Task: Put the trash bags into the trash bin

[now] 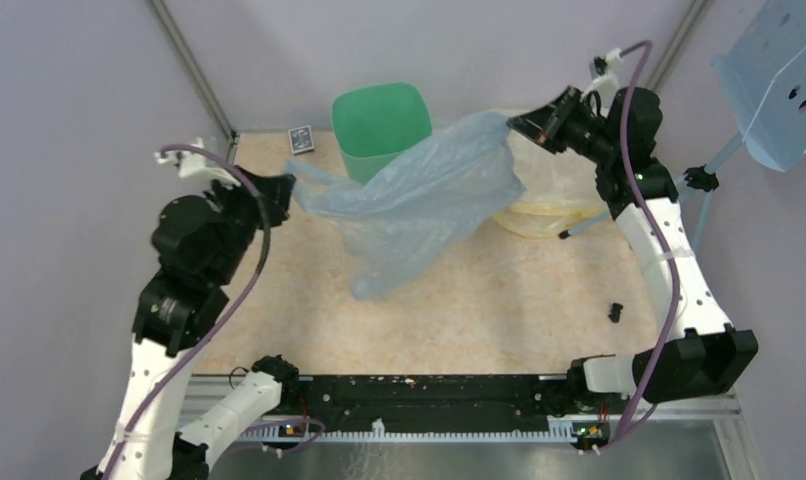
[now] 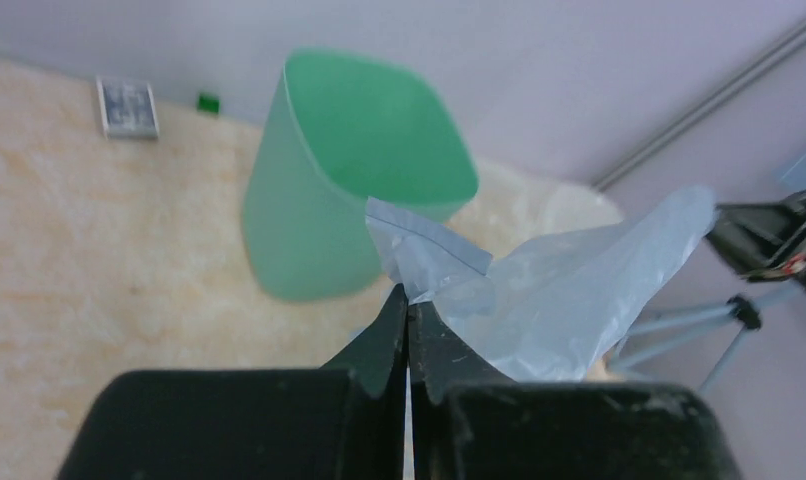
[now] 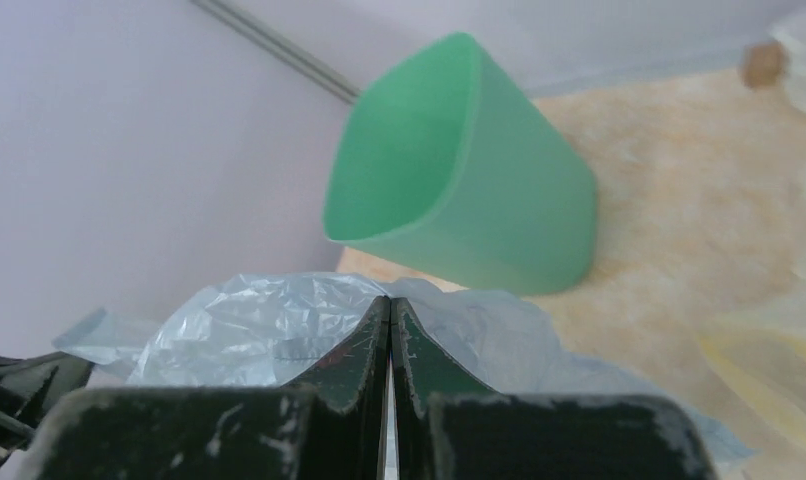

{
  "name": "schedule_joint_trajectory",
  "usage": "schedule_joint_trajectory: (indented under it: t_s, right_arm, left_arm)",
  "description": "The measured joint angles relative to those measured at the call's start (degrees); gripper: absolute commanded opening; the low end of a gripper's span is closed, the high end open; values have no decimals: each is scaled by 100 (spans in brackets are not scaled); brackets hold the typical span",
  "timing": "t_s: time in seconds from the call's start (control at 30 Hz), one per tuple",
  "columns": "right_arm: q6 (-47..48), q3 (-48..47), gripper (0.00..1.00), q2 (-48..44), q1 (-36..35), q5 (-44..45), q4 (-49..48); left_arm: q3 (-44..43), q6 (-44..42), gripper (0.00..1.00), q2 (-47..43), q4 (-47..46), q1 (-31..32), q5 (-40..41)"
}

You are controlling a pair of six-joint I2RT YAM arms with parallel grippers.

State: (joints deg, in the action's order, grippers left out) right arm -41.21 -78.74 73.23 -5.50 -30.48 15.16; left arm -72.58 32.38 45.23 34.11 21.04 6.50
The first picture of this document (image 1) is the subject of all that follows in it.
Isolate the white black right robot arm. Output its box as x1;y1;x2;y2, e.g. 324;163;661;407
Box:
507;87;759;412

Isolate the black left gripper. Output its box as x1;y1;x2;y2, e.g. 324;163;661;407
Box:
205;162;298;283

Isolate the small black plastic part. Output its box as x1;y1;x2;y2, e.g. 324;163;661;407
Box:
608;302;623;323

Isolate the light blue perforated panel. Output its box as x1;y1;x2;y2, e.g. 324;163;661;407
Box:
713;0;806;172

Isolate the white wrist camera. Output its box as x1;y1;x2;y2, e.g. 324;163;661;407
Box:
154;137;241;189
581;48;624;106

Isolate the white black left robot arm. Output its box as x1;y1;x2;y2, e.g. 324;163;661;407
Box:
82;173;300;479

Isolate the green plastic trash bin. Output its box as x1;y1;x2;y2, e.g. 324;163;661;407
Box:
330;82;433;184

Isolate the blue plastic trash bag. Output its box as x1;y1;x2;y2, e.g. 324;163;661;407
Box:
284;111;525;300

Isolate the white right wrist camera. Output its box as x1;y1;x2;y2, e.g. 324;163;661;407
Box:
581;48;624;106

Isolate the playing card deck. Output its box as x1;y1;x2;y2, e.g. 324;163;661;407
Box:
287;125;315;155

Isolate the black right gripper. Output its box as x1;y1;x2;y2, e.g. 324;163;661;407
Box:
505;86;616;166

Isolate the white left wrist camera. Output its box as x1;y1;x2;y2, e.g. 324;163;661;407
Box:
154;137;241;189

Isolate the clear yellow plastic bag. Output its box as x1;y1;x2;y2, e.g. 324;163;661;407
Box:
492;130;607;239

